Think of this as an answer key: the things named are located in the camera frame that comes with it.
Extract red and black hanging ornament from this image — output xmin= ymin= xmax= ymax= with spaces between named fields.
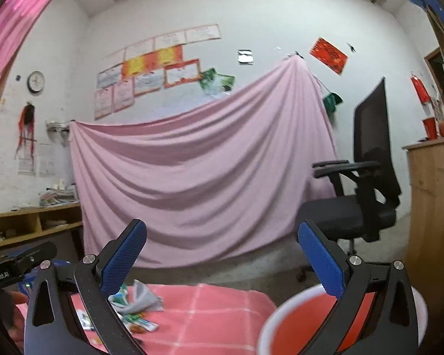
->
xmin=17 ymin=104 xmax=37 ymax=156

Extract red cup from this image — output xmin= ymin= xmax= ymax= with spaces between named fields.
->
xmin=422 ymin=117 xmax=438 ymax=139

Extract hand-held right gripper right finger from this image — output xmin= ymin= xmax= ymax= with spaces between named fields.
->
xmin=298 ymin=220 xmax=419 ymax=355

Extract green hanging bag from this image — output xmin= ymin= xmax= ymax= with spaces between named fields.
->
xmin=323 ymin=92 xmax=343 ymax=112

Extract stack of books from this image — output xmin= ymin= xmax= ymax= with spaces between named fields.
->
xmin=40 ymin=183 xmax=78 ymax=207

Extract red hanging decoration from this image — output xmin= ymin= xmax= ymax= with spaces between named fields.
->
xmin=411 ymin=74 xmax=432 ymax=104

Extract small cluttered wall shelf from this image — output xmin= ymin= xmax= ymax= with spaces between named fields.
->
xmin=46 ymin=120 xmax=72 ymax=134

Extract pink checkered cloth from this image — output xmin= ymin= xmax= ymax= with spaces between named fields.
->
xmin=7 ymin=283 xmax=278 ymax=355

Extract group of wall certificates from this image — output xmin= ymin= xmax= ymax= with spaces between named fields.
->
xmin=94 ymin=24 xmax=221 ymax=120

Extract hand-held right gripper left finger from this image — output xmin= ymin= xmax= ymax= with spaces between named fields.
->
xmin=23 ymin=219 xmax=149 ymax=355

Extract round wall clock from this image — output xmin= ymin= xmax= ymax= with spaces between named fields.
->
xmin=27 ymin=71 xmax=45 ymax=93

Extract red bucket with white rim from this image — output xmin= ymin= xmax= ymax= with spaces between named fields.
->
xmin=257 ymin=284 xmax=428 ymax=355

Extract pink curtain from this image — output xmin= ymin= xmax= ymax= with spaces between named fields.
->
xmin=0 ymin=0 xmax=62 ymax=100

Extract black office chair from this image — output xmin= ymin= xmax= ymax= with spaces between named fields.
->
xmin=297 ymin=77 xmax=402 ymax=282

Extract green photo prints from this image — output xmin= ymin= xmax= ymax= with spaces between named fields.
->
xmin=200 ymin=68 xmax=233 ymax=95

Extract hanging pink sheet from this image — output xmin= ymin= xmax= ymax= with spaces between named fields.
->
xmin=70 ymin=57 xmax=337 ymax=269

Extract person's left hand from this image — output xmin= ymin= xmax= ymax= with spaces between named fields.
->
xmin=5 ymin=290 xmax=30 ymax=350

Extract red paper poster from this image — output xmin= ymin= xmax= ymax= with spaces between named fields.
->
xmin=310 ymin=37 xmax=348 ymax=75

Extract wooden door frame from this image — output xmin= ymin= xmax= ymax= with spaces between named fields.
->
xmin=424 ymin=46 xmax=444 ymax=122

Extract wooden shelf unit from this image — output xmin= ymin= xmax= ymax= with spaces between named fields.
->
xmin=0 ymin=203 xmax=83 ymax=252

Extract green and white wrapper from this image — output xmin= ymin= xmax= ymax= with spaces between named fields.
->
xmin=108 ymin=285 xmax=134 ymax=306

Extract wooden cabinet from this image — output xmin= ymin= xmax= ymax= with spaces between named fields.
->
xmin=403 ymin=133 xmax=444 ymax=304

